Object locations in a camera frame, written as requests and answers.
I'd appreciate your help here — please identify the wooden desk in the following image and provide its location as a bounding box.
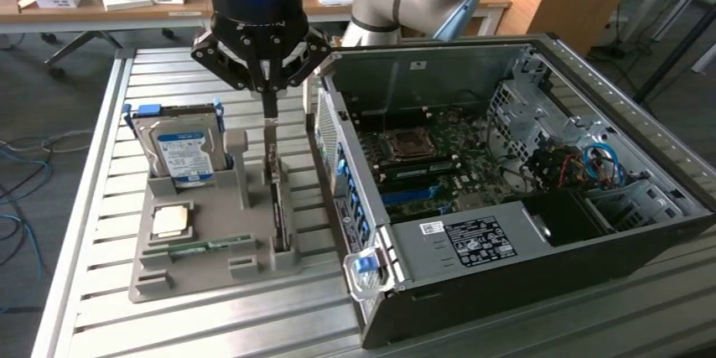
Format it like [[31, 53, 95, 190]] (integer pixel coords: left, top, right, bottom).
[[207, 0, 514, 47], [0, 0, 210, 78]]

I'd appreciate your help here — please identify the hard disk with blue caddy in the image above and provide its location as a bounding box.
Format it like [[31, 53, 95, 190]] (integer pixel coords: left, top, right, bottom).
[[122, 97, 234, 189]]

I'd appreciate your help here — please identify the CPU socket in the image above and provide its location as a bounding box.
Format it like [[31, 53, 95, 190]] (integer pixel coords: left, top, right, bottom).
[[379, 129, 435, 162]]

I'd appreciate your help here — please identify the blue expansion card retainer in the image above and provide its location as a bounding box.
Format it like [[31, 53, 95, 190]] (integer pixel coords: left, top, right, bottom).
[[334, 143, 372, 250]]

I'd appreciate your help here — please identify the grey parts rack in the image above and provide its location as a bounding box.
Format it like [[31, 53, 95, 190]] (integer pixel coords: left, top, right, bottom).
[[128, 129, 307, 304]]

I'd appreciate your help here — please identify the silver CPU chip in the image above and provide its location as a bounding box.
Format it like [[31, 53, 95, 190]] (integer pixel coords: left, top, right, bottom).
[[151, 205, 191, 238]]

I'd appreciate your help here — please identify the black expansion slot blue clip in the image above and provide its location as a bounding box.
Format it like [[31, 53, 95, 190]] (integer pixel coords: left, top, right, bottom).
[[388, 201, 455, 215]]

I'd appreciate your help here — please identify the green motherboard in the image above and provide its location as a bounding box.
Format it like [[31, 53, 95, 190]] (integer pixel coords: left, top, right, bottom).
[[355, 110, 539, 225]]

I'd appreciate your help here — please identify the green RAM stick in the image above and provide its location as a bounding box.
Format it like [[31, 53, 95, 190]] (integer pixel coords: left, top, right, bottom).
[[143, 235, 254, 257]]

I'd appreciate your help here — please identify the grey chipset heatsink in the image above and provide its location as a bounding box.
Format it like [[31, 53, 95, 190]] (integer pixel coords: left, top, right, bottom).
[[455, 195, 491, 213]]

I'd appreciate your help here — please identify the grey power supply unit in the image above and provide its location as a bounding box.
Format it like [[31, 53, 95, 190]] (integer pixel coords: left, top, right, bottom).
[[390, 200, 552, 283]]

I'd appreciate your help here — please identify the black open PC case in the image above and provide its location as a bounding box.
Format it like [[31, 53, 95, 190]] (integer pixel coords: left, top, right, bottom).
[[304, 33, 716, 350]]

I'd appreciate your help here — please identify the grey floor cable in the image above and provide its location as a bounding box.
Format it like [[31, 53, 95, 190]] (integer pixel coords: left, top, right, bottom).
[[0, 129, 94, 153]]

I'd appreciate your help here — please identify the black red power wire bundle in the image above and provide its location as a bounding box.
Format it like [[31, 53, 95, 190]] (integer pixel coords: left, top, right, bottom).
[[528, 143, 587, 191]]

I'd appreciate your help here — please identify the blue floor cable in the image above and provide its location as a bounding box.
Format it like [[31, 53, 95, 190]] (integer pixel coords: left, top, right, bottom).
[[0, 139, 55, 315]]

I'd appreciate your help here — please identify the blue data wire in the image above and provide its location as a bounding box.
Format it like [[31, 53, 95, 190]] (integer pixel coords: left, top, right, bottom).
[[580, 144, 631, 186]]

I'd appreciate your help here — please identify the black metal post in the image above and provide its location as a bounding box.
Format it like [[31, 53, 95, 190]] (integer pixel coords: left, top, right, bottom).
[[635, 0, 716, 103]]

